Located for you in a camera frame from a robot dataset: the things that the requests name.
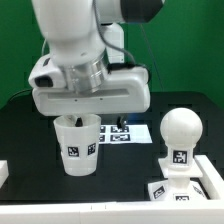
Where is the white lamp shade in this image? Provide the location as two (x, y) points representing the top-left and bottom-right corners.
(53, 114), (101, 176)

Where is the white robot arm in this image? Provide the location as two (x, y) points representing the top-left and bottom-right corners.
(29, 0), (165, 116)

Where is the white lamp base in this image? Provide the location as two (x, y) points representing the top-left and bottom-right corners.
(148, 158), (207, 201)

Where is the white frame wall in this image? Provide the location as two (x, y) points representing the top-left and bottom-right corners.
(0, 155), (224, 224)

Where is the white marker sheet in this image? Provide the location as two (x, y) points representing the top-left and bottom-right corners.
(99, 125), (152, 144)

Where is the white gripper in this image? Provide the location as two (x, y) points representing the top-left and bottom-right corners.
(29, 55), (150, 128)

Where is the white lamp bulb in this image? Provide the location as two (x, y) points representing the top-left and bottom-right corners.
(160, 108), (203, 170)

